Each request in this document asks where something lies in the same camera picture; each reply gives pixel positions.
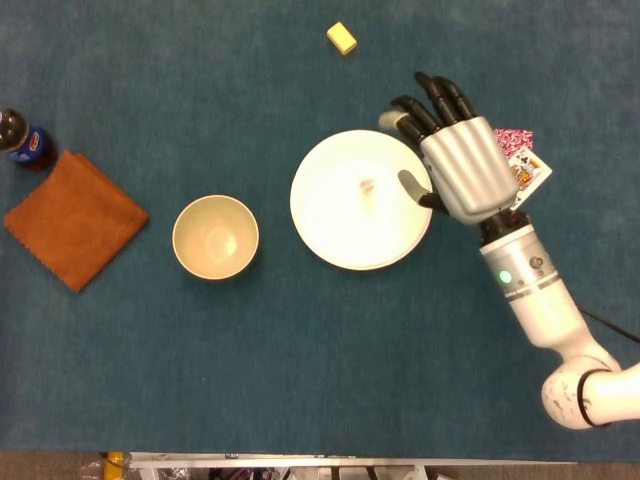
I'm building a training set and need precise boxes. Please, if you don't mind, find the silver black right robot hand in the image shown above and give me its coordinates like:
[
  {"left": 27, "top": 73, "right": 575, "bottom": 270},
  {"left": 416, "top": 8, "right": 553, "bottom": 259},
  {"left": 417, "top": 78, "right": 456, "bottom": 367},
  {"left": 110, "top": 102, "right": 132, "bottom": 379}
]
[{"left": 378, "top": 72, "right": 526, "bottom": 226}]

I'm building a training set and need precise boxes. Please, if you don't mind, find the red patterned playing card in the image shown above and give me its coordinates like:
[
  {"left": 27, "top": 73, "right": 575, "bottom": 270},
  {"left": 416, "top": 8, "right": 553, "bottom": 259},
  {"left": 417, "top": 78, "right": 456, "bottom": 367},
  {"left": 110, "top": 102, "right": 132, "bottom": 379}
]
[{"left": 493, "top": 128, "right": 535, "bottom": 162}]

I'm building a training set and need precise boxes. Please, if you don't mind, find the king of clubs card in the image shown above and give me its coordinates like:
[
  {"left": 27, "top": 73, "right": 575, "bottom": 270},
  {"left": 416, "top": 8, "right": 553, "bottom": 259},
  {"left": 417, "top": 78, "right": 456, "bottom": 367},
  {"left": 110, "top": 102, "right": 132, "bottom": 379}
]
[{"left": 504, "top": 145, "right": 554, "bottom": 212}]

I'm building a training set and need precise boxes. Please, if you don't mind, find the white round plate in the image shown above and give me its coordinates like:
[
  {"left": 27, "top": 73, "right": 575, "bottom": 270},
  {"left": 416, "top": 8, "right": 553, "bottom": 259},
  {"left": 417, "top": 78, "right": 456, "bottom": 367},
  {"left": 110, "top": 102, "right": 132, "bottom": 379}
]
[{"left": 289, "top": 129, "right": 434, "bottom": 272}]

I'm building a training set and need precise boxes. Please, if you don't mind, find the pale yellow rectangular block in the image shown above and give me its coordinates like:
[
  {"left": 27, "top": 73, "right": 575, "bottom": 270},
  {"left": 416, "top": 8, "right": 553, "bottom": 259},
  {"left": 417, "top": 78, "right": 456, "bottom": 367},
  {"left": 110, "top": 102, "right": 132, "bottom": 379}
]
[{"left": 326, "top": 21, "right": 359, "bottom": 56}]

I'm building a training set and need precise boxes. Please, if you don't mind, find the teal felt table cloth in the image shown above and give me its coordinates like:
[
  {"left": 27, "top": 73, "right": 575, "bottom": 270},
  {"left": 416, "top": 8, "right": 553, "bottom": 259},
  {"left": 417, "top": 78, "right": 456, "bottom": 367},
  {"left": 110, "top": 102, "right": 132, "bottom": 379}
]
[{"left": 0, "top": 0, "right": 640, "bottom": 464}]

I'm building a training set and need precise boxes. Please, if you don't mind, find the cream ceramic bowl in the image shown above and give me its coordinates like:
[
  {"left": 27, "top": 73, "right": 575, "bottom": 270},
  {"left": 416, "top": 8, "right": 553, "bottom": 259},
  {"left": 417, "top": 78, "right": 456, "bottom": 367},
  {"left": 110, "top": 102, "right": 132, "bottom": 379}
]
[{"left": 171, "top": 194, "right": 261, "bottom": 281}]

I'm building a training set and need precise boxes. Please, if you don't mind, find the folded orange cloth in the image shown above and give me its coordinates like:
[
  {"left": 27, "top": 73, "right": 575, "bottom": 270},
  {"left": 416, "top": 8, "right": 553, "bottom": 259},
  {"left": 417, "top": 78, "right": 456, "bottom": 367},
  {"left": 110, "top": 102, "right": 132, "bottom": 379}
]
[{"left": 3, "top": 149, "right": 150, "bottom": 294}]

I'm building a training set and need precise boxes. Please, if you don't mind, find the pepsi cola bottle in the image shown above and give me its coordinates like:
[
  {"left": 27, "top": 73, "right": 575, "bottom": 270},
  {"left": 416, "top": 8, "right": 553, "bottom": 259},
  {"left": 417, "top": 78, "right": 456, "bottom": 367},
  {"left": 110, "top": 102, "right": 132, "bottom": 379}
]
[{"left": 0, "top": 106, "right": 59, "bottom": 174}]

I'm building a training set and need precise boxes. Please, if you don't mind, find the yellow plastic object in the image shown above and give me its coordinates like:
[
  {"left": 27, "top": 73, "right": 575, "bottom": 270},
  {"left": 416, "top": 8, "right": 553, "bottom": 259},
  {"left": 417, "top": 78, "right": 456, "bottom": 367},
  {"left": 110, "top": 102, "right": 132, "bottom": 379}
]
[{"left": 103, "top": 451, "right": 126, "bottom": 480}]

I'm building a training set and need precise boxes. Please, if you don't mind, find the black cable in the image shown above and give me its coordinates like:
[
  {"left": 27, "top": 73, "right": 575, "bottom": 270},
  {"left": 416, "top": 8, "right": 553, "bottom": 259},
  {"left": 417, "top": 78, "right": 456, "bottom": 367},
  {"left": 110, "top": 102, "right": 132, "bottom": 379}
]
[{"left": 579, "top": 307, "right": 640, "bottom": 344}]

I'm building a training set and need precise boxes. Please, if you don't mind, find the silver metal frame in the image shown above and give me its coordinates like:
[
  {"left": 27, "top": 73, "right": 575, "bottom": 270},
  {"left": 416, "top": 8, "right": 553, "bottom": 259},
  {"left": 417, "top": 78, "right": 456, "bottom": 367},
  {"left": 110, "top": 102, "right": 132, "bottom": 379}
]
[{"left": 128, "top": 452, "right": 576, "bottom": 480}]

